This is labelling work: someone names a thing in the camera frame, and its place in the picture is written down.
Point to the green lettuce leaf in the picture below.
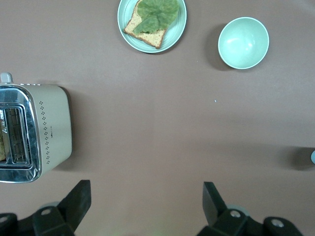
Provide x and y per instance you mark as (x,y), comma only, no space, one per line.
(157,12)

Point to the light blue plastic cup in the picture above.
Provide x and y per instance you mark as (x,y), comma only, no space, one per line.
(313,157)

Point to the brown bread slice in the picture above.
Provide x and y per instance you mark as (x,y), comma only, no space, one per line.
(152,38)

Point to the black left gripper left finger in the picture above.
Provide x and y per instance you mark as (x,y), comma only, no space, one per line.
(73,204)

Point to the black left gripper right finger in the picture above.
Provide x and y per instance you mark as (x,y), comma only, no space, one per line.
(216,211)

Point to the pale green bowl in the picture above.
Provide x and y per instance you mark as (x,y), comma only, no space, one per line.
(243,43)

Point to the pale green ribbed plate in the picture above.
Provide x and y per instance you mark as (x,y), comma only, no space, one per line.
(176,32)

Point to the beige and chrome toaster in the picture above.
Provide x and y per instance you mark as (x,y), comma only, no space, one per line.
(54,123)

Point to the toast slice in toaster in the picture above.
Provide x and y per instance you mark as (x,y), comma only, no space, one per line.
(2,147)

